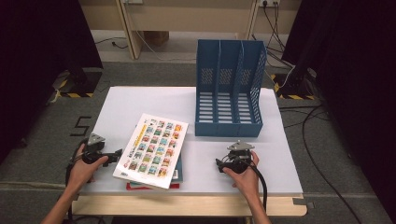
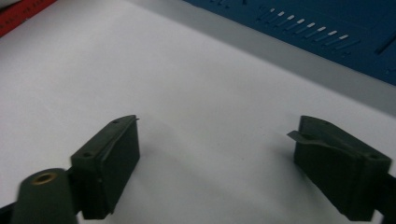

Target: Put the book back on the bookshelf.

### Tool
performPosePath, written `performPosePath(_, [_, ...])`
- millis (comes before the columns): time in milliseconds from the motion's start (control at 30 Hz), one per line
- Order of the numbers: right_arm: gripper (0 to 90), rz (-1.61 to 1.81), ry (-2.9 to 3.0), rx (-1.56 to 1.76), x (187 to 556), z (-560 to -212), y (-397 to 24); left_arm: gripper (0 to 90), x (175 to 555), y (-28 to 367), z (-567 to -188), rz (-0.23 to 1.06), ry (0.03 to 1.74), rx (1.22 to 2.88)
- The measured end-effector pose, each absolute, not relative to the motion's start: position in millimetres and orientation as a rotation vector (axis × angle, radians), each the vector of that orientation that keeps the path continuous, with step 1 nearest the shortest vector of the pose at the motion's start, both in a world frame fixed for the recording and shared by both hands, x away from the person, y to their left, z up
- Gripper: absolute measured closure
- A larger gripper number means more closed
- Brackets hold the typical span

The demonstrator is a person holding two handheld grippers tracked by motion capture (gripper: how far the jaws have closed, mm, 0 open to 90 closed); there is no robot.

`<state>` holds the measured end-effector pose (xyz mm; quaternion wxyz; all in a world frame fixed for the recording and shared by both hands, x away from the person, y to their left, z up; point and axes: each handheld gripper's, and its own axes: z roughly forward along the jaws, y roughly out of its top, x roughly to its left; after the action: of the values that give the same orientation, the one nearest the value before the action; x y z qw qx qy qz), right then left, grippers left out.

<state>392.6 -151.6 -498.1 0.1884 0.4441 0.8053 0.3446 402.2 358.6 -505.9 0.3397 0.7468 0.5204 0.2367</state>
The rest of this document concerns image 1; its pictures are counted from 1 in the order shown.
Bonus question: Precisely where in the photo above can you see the black cables from wall socket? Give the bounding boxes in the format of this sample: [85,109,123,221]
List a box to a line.
[250,2,296,69]

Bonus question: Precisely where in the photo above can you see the beige wooden desk frame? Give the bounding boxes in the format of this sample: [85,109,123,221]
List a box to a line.
[78,0,303,61]

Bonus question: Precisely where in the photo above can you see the black curtain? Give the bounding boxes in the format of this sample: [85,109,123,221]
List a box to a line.
[281,0,396,216]
[0,0,104,164]

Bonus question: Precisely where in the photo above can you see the white floor cable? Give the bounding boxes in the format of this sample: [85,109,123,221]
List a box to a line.
[135,30,198,63]

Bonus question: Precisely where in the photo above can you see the light wooden table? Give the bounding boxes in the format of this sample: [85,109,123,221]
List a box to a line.
[70,86,308,217]

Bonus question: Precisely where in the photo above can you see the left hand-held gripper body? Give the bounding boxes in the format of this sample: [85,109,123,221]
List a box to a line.
[81,133,110,165]

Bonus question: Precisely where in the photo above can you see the right hand-held gripper black cable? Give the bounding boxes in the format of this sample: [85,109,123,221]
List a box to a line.
[236,156,269,213]

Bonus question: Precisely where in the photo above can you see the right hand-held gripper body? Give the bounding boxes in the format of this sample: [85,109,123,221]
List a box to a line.
[221,139,256,175]

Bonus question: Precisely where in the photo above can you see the teal night-scene book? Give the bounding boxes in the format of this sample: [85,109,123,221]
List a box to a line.
[128,123,184,189]

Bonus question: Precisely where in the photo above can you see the black stand base striped tape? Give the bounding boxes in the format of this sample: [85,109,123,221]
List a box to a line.
[270,66,319,101]
[51,67,104,99]

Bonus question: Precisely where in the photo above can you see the grey tape piece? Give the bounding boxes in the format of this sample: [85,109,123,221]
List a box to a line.
[291,197,316,210]

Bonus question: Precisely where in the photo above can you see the blue file rack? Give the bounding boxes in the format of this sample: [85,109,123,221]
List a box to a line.
[194,38,268,138]

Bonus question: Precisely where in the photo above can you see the black cables on floor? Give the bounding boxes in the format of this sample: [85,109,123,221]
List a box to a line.
[277,104,364,224]

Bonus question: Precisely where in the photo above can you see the person's right hand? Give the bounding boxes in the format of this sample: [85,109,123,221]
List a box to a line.
[221,150,262,200]

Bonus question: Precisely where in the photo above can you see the red book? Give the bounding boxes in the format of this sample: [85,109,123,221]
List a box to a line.
[125,182,181,191]

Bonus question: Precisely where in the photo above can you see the left hand-held gripper black cable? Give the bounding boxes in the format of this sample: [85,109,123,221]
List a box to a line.
[64,138,89,224]

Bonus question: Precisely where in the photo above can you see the person's left hand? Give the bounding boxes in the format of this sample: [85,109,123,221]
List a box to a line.
[65,143,109,195]

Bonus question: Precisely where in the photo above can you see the hand-held gripper black cable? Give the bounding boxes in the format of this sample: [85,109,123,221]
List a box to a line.
[236,156,269,213]
[64,138,89,224]

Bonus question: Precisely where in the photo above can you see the white book with picture grid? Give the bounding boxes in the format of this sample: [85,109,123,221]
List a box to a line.
[112,113,190,190]

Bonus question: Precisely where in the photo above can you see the black floor cable with plug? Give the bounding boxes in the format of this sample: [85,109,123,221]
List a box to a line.
[94,36,130,50]

